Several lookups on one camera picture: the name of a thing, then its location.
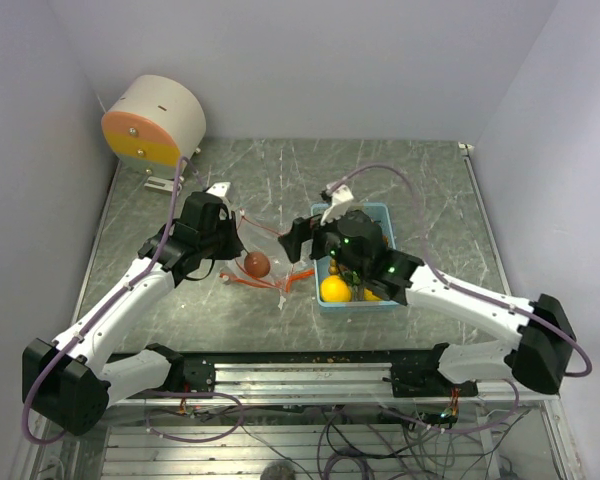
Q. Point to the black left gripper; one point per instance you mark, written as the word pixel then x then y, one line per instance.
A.
pixel 235 244

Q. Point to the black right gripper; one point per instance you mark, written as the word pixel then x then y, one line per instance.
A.
pixel 303 229

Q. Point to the brown round fruit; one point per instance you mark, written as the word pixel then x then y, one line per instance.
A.
pixel 257 264

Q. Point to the brown longan bunch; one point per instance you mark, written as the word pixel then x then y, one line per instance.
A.
pixel 334 268

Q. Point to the clear orange zip top bag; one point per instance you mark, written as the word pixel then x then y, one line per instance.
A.
pixel 283 275

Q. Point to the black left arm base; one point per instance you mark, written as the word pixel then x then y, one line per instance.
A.
pixel 188 372

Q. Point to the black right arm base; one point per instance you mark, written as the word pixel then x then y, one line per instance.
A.
pixel 414 373

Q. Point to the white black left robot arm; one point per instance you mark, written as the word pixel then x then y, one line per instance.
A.
pixel 71 380

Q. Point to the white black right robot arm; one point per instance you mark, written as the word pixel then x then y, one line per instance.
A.
pixel 532 339

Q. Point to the orange fruit left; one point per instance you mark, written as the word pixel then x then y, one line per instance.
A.
pixel 333 289

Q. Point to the orange fruit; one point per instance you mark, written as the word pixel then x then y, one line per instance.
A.
pixel 333 289
pixel 369 296

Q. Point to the light blue plastic basket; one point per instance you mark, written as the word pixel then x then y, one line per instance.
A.
pixel 379 213

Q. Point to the orange fruit right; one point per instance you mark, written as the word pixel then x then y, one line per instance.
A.
pixel 369 296

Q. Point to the cream cylindrical drawer box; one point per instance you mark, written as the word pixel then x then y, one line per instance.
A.
pixel 154 123

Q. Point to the white corner clip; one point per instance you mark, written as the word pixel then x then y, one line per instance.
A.
pixel 466 148

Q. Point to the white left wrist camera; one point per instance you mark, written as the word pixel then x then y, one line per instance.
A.
pixel 223 190

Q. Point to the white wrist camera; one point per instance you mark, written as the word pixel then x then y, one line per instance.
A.
pixel 223 190
pixel 339 200

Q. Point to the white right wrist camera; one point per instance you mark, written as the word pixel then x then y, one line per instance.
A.
pixel 339 200

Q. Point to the small white metal bracket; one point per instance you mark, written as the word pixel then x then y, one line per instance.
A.
pixel 162 186

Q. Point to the aluminium rail frame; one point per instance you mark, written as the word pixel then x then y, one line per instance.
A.
pixel 315 421

